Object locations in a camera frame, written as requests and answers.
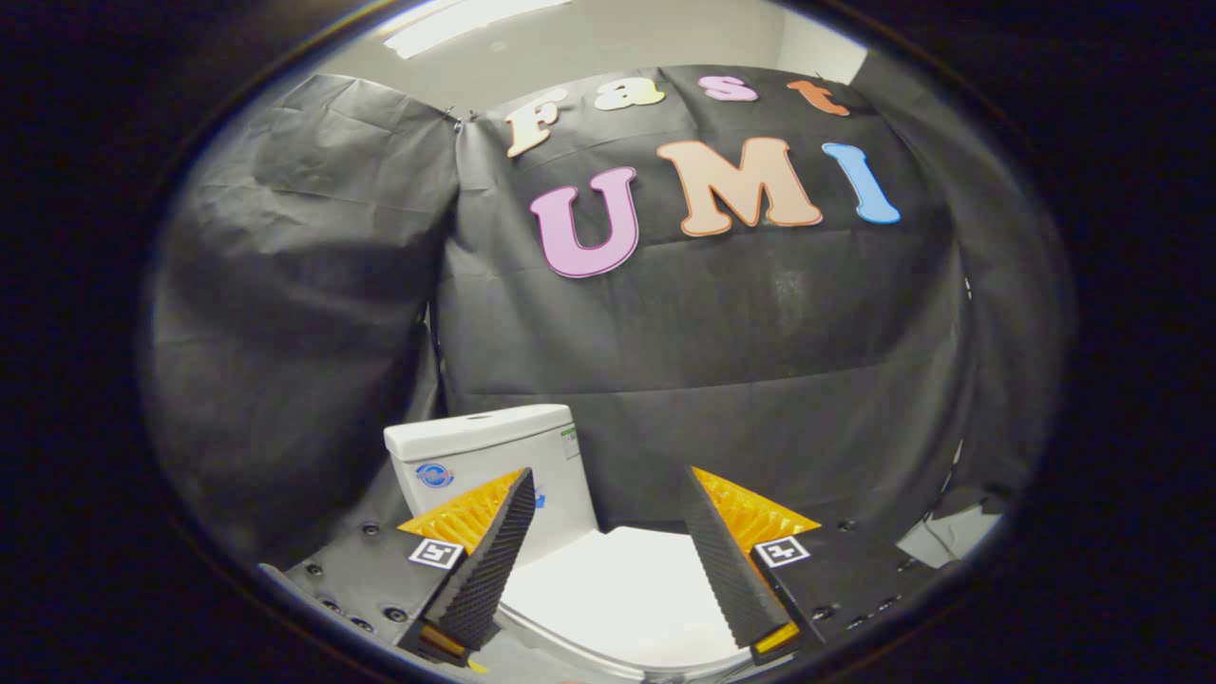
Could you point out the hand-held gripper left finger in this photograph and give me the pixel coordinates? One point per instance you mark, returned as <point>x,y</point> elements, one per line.
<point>489,570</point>

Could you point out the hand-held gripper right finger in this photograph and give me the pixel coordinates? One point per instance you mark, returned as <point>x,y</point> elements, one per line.
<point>722,570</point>

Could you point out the white toilet lid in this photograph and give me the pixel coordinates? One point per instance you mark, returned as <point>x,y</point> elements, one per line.
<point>627,598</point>

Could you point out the white toilet tank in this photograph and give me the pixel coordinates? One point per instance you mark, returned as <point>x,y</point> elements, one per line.
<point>494,446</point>

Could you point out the black backdrop cloth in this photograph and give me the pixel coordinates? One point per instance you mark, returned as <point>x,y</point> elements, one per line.
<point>712,313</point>

